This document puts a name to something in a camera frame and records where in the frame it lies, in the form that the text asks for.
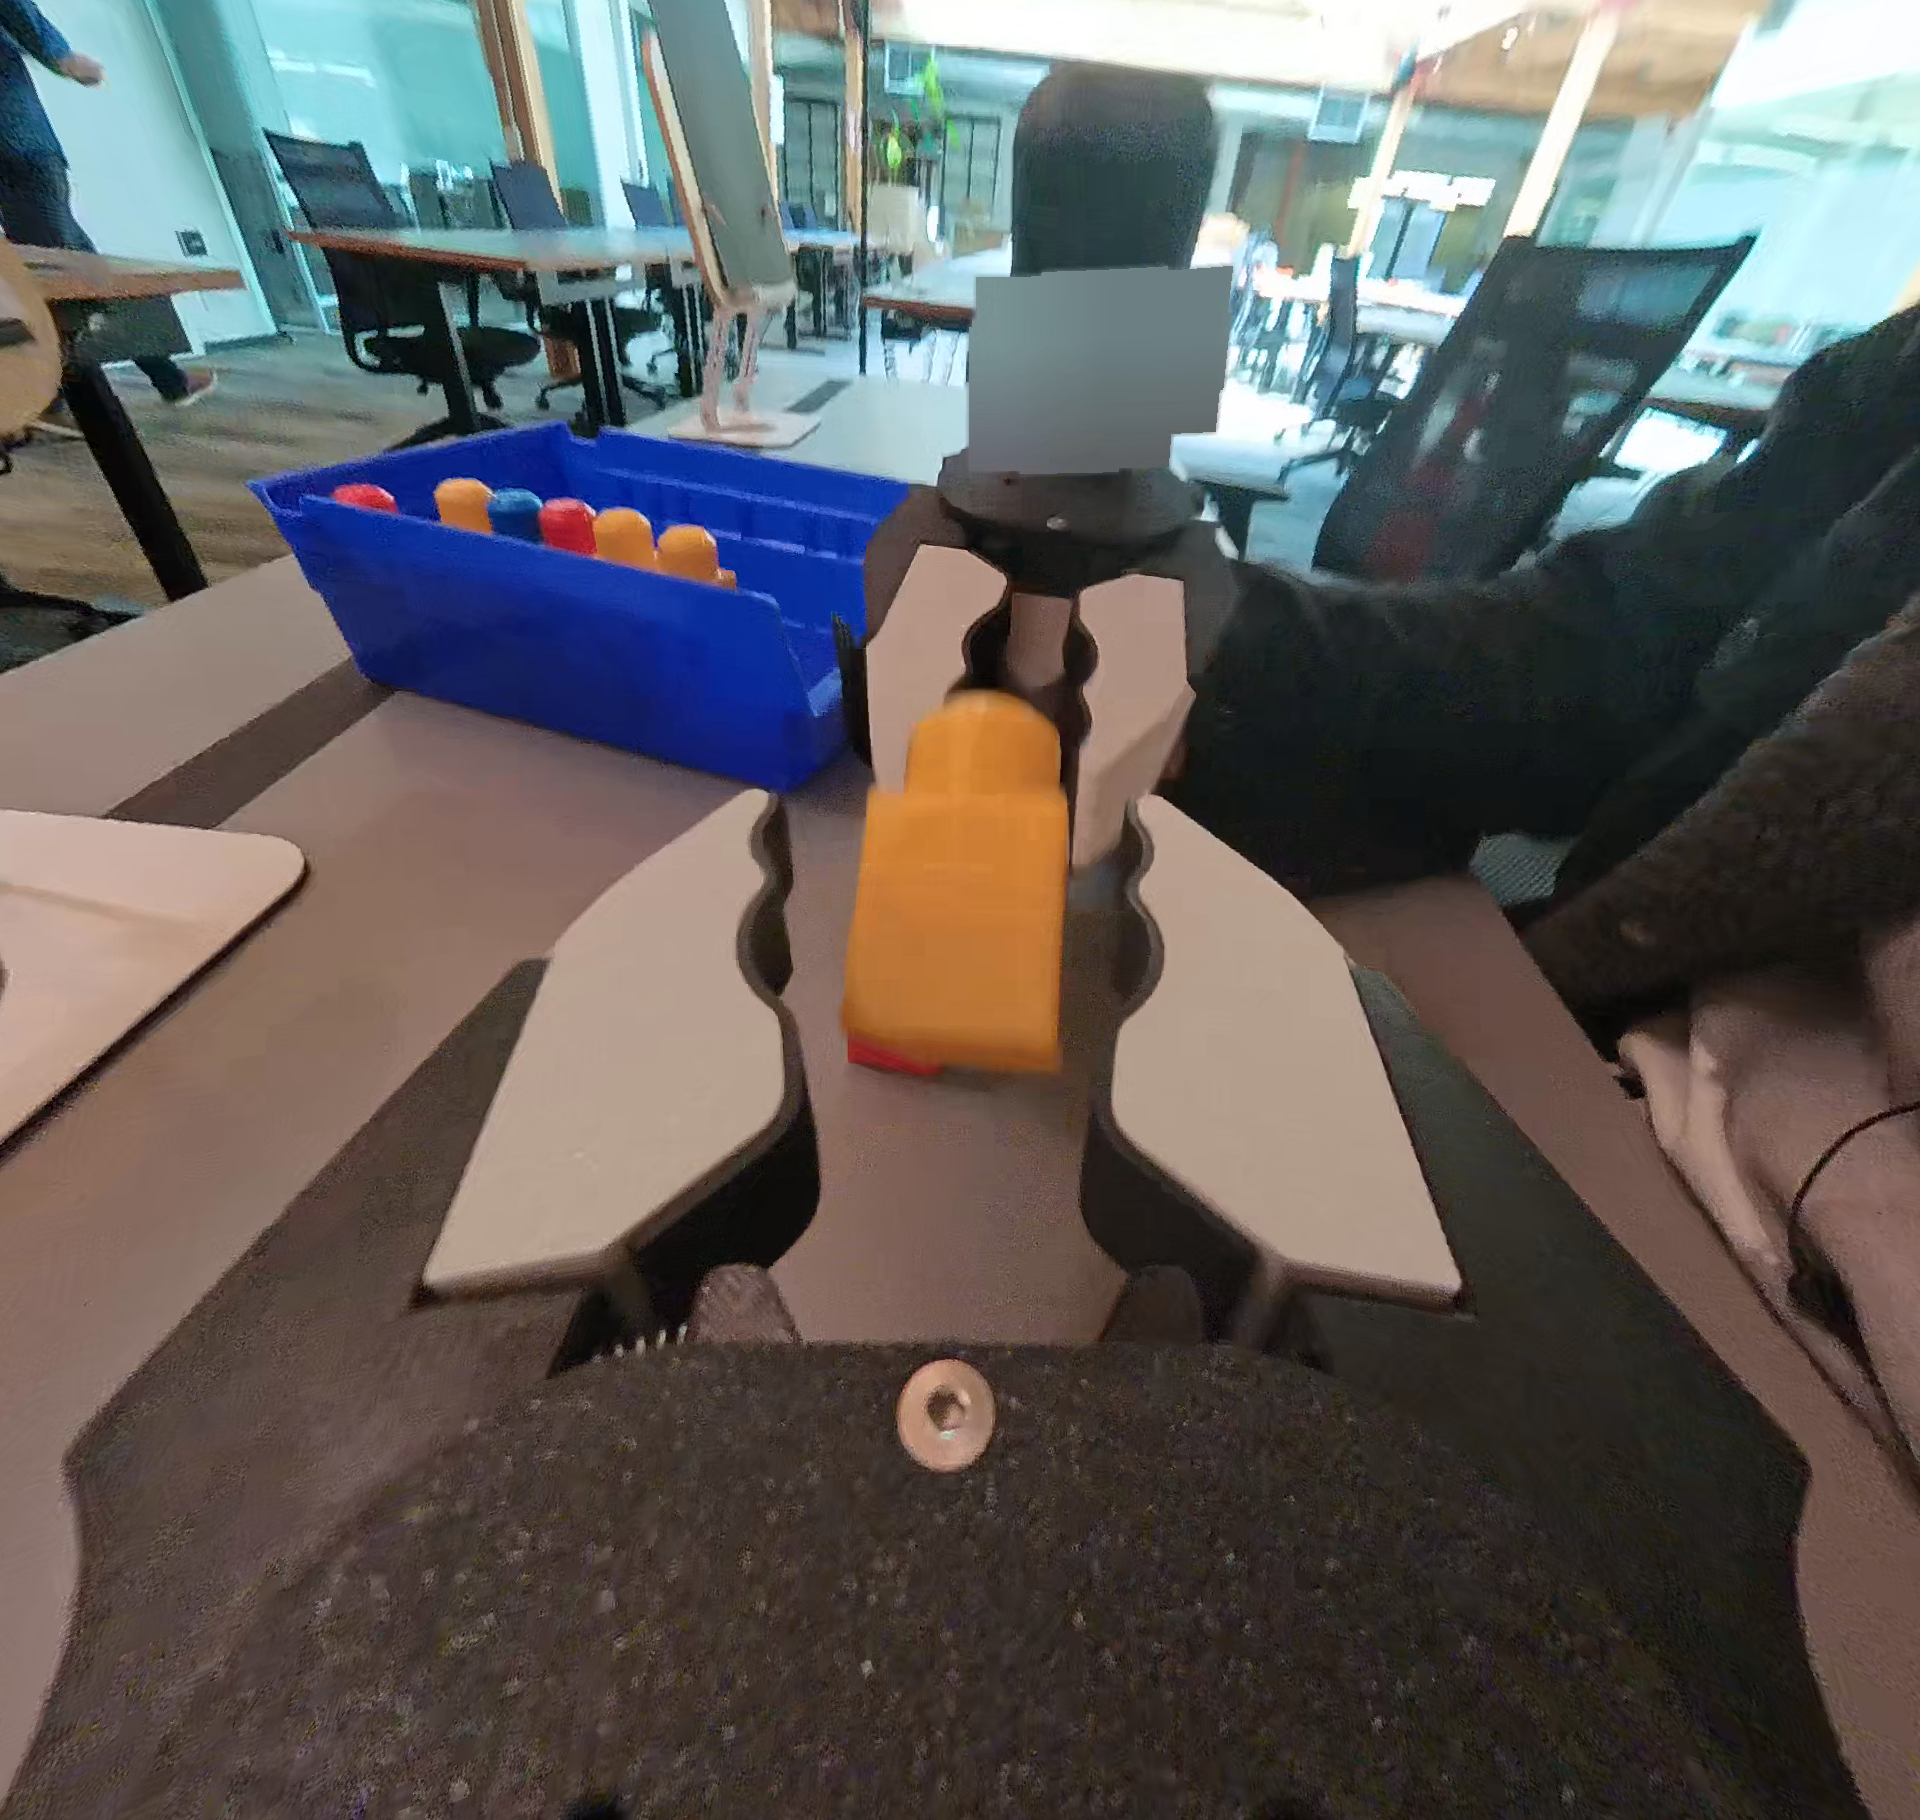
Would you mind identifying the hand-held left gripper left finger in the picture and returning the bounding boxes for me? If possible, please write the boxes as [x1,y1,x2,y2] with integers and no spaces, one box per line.
[423,788,822,1333]

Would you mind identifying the wooden board easel stand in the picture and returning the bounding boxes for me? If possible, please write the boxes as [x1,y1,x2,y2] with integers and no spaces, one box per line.
[613,0,822,445]

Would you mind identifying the person's right forearm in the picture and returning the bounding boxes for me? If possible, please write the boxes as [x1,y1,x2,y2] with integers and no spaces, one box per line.
[1162,305,1920,900]

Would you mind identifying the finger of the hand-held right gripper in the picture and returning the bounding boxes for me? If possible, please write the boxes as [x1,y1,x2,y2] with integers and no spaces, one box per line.
[1065,578,1199,866]
[870,546,1007,790]

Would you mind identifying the orange two-stud mega block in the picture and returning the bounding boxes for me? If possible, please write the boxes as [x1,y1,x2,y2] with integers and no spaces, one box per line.
[840,692,1070,1075]

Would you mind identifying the thin black cord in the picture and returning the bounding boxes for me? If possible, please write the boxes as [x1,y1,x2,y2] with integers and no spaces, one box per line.
[1787,1101,1920,1328]

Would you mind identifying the wooden top office desk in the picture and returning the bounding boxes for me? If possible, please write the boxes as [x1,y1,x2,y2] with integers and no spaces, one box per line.
[861,274,982,381]
[0,245,249,600]
[291,226,707,435]

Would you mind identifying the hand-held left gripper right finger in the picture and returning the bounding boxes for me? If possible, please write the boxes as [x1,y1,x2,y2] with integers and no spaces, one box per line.
[1079,795,1464,1333]

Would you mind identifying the blue plastic bin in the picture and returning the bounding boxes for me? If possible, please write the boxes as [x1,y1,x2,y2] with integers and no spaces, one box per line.
[248,422,915,796]

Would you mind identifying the green potted plant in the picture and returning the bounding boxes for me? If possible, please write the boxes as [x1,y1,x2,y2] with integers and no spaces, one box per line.
[876,50,962,191]

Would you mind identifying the dark fleece jacket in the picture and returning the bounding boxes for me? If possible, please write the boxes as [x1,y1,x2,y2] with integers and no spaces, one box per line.
[1523,620,1920,1042]

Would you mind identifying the black office chair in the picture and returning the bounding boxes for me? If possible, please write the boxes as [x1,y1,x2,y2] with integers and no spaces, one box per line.
[494,161,669,411]
[1298,251,1400,431]
[265,131,543,445]

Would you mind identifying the white base document stand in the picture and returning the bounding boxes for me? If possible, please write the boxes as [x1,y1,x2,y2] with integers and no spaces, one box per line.
[0,238,309,1147]

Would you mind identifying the grey sweatshirt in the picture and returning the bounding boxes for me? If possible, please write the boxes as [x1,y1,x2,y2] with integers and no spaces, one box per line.
[1621,936,1920,1462]

